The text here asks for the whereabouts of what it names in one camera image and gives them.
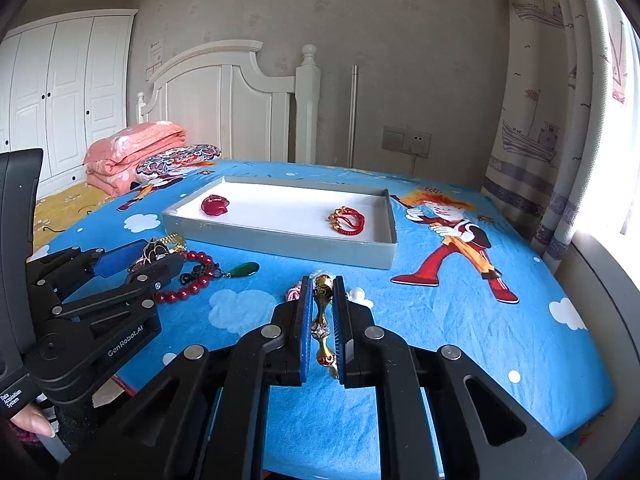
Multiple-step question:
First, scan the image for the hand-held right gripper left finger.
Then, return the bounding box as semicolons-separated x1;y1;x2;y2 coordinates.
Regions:
57;276;315;480

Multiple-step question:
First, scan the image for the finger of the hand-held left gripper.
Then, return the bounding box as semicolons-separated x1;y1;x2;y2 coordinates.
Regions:
50;253;184;329
27;240;151;306

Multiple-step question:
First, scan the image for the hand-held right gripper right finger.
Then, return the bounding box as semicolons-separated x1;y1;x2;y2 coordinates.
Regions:
332;275;588;480

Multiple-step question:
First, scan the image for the dark enamel gold ornament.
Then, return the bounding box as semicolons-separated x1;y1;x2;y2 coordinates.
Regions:
129;240;170;274

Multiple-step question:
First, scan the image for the pearl ring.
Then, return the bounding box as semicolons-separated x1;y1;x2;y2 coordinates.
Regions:
348;287;375;310

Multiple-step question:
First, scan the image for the red bead bracelet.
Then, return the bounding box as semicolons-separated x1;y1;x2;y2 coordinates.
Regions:
154;250;221;305

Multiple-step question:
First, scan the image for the green stone pendant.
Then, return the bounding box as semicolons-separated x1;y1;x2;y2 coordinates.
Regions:
180;261;261;287

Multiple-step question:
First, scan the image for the grey cardboard tray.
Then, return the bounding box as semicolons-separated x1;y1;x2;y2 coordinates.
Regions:
161;176;399;271

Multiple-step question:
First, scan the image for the person's left hand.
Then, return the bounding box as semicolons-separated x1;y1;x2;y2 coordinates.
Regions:
9;405;56;442

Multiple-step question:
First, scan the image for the yellow bed sheet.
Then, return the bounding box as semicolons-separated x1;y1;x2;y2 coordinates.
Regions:
32;180;121;256

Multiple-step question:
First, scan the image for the red flower pendant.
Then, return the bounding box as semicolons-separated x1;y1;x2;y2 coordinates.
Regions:
201;193;231;216

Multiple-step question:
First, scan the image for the pink folded quilt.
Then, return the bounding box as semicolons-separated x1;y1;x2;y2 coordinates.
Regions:
82;121;187;199

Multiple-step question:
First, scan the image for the patterned pillow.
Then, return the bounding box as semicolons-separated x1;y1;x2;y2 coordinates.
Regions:
135;144;222;184

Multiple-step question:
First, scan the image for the blue cartoon printed cloth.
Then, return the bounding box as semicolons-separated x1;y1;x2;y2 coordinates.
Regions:
30;159;616;480

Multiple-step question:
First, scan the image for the black fuzzy cloth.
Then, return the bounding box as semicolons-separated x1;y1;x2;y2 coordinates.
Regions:
50;395;128;466

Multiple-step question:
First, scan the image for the white wardrobe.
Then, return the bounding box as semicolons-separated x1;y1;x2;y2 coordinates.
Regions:
0;8;139;187

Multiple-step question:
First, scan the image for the white bed headboard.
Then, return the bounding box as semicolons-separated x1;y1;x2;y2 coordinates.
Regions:
136;40;321;165

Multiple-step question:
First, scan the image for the metal pole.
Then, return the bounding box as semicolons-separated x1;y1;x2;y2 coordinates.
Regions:
348;65;359;164

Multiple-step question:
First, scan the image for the ship printed curtain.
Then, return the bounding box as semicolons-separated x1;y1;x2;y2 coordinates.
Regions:
480;0;632;263

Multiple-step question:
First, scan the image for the bright window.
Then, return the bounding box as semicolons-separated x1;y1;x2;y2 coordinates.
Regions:
585;0;640;273

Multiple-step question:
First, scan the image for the red cord bracelet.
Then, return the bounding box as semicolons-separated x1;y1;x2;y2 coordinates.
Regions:
327;206;366;235

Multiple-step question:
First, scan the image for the wall switch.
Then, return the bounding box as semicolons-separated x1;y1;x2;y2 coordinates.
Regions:
382;126;407;151

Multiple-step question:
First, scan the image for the paper notice on wall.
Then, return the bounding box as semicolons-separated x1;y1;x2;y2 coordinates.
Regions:
145;40;165;81

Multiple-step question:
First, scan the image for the wall socket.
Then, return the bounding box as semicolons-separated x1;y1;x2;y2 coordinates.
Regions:
405;130;432;157

